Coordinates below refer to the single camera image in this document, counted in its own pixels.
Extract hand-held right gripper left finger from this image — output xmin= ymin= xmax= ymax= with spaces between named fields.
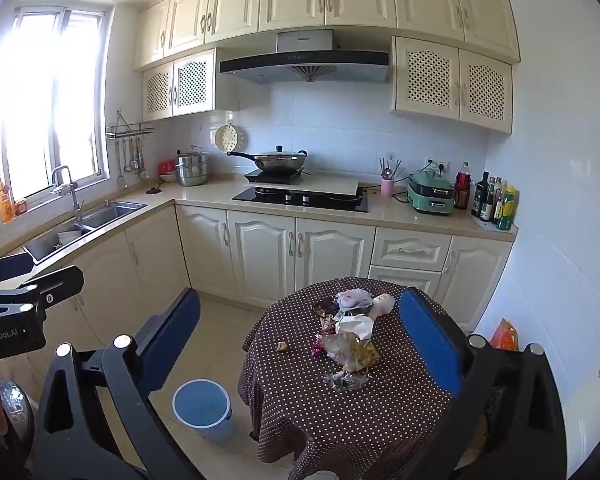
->
xmin=30 ymin=287 xmax=203 ymax=480

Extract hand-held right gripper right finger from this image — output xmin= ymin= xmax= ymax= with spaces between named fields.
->
xmin=399 ymin=287 xmax=567 ymax=480

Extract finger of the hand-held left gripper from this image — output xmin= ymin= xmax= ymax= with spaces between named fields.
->
xmin=19 ymin=266 xmax=85 ymax=307
xmin=0 ymin=252 xmax=35 ymax=288

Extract blue round bin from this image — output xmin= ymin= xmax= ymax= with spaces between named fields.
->
xmin=172 ymin=379 xmax=236 ymax=443

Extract beige crumpled paper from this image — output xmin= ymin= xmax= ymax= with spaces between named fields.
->
xmin=370 ymin=294 xmax=397 ymax=318

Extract orange plastic bottle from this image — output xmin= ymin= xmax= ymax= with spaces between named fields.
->
xmin=0 ymin=182 xmax=16 ymax=225

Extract yellow printed wrapper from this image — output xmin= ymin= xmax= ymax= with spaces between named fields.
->
xmin=352 ymin=342 xmax=381 ymax=371

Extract orange plastic bag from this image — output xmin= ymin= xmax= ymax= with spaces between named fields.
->
xmin=490 ymin=317 xmax=520 ymax=352

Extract white crumpled tissue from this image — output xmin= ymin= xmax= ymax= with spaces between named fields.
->
xmin=334 ymin=312 xmax=376 ymax=338

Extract metal sink faucet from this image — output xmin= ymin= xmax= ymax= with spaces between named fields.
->
xmin=50 ymin=165 xmax=86 ymax=223

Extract clear crumpled plastic bag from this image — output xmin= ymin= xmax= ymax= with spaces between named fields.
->
xmin=319 ymin=332 xmax=381 ymax=373

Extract stainless steel sink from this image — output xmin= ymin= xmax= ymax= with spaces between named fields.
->
xmin=22 ymin=200 xmax=148 ymax=266

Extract pink plastic bag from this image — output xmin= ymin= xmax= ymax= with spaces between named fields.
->
xmin=335 ymin=288 xmax=376 ymax=313

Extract small clear wrapper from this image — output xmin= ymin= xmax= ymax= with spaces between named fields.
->
xmin=325 ymin=371 xmax=371 ymax=391

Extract cream cabinet drawer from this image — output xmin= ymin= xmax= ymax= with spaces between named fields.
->
xmin=372 ymin=230 xmax=452 ymax=273

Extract cream base cabinets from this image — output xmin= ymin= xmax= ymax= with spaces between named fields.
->
xmin=0 ymin=200 xmax=513 ymax=341

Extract brown dotted tablecloth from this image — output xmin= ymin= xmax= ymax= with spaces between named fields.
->
xmin=237 ymin=277 xmax=481 ymax=480

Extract beige kitchen countertop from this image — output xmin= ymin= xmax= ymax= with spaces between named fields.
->
xmin=0 ymin=180 xmax=518 ymax=281

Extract green electric grill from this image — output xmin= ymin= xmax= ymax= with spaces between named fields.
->
xmin=406 ymin=170 xmax=456 ymax=216

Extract dark glass bottle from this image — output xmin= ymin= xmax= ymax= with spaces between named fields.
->
xmin=481 ymin=177 xmax=498 ymax=222
xmin=472 ymin=171 xmax=491 ymax=218

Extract yellow green plastic bottle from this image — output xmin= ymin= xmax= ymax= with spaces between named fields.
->
xmin=497 ymin=186 xmax=518 ymax=232

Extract yellow label bottle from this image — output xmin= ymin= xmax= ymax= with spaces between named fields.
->
xmin=492 ymin=180 xmax=508 ymax=226

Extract red dark sauce bottle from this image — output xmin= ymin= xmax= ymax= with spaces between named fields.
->
xmin=454 ymin=161 xmax=473 ymax=211

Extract black glass gas stove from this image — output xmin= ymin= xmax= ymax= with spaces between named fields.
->
xmin=231 ymin=186 xmax=370 ymax=214

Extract kitchen window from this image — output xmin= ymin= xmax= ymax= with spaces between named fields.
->
xmin=0 ymin=5 xmax=118 ymax=226

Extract stainless steel steamer pot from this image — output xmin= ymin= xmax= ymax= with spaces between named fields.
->
xmin=175 ymin=146 xmax=212 ymax=187

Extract bundle of chopsticks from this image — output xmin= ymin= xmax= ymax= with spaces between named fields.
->
xmin=378 ymin=156 xmax=406 ymax=180

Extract black induction cooker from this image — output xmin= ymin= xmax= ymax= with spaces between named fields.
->
xmin=243 ymin=167 xmax=313 ymax=184

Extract black wok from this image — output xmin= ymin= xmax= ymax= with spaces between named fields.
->
xmin=226 ymin=150 xmax=308 ymax=173

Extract yellow round colander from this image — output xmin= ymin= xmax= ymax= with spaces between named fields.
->
xmin=214 ymin=124 xmax=248 ymax=155

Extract glass wok lid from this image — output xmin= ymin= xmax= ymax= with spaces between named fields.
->
xmin=254 ymin=145 xmax=306 ymax=161

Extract narrow cream lattice cabinet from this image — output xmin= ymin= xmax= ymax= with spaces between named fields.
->
xmin=141 ymin=49 xmax=241 ymax=122

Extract wide cream lattice cabinet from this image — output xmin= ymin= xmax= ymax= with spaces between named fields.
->
xmin=391 ymin=36 xmax=513 ymax=135

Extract silver black range hood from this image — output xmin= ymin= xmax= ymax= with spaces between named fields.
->
xmin=219 ymin=30 xmax=391 ymax=85

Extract metal wall utensil rack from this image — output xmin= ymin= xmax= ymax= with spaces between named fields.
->
xmin=105 ymin=110 xmax=156 ymax=141

